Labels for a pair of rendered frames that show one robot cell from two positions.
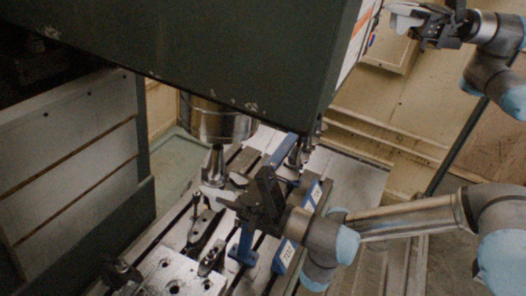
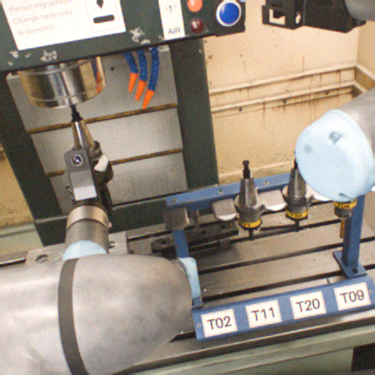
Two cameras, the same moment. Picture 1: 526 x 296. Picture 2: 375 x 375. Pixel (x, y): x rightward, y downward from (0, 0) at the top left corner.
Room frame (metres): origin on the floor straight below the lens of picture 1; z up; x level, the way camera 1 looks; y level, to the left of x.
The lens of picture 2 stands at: (0.48, -0.78, 1.84)
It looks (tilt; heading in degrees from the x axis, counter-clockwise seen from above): 35 degrees down; 71
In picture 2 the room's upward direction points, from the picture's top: 10 degrees counter-clockwise
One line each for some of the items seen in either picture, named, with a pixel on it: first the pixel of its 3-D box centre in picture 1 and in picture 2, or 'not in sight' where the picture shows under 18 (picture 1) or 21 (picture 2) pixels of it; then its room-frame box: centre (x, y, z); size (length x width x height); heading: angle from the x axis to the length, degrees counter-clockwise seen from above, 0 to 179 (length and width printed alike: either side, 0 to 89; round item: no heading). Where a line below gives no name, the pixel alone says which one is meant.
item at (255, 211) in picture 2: (293, 164); (249, 205); (0.87, -0.09, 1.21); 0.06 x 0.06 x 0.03
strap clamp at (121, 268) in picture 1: (122, 274); not in sight; (0.54, 0.33, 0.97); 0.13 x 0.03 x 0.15; 73
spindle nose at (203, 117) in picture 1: (222, 96); (59, 62); (0.59, 0.11, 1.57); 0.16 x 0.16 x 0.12
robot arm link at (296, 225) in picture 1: (297, 223); (89, 225); (0.53, -0.09, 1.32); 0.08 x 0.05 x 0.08; 163
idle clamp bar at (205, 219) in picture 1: (207, 220); (195, 242); (0.82, 0.16, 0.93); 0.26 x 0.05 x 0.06; 168
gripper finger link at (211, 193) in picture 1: (216, 200); not in sight; (0.55, 0.09, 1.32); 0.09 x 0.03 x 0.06; 86
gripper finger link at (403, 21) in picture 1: (402, 20); not in sight; (0.80, -0.23, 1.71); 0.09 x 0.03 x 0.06; 103
